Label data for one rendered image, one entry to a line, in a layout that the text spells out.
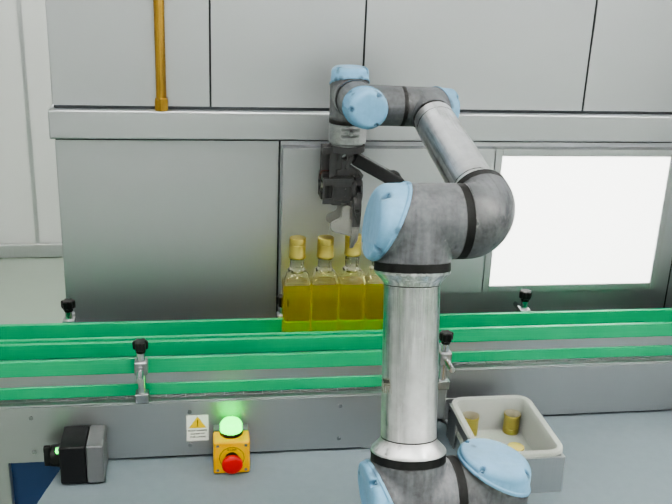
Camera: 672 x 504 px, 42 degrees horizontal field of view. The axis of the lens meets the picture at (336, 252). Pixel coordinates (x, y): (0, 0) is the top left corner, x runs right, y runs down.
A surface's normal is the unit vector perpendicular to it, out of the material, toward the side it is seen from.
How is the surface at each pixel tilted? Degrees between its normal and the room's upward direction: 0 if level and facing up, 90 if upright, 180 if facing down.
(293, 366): 90
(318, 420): 90
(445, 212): 60
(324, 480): 0
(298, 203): 90
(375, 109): 90
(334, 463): 0
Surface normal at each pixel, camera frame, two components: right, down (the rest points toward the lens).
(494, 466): 0.20, -0.93
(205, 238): 0.15, 0.34
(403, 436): -0.26, 0.07
